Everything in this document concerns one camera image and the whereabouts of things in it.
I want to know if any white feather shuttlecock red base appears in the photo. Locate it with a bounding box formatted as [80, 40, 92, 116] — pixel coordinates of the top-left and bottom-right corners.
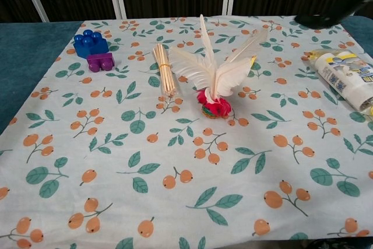
[168, 14, 269, 120]

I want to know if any plastic pack of white rolls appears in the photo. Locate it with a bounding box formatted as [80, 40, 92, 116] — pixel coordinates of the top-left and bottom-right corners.
[302, 48, 373, 115]

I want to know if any bundle of wooden sticks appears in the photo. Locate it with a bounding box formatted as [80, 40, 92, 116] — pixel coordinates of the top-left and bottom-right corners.
[152, 43, 178, 97]

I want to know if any floral leaf print cloth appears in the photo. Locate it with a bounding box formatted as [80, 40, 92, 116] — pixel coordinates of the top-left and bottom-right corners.
[0, 15, 373, 249]

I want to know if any purple toy building block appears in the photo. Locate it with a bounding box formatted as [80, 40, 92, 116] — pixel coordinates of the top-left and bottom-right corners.
[86, 52, 116, 73]

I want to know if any blue toy building block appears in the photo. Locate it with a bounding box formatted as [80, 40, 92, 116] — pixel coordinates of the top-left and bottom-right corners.
[72, 29, 110, 58]

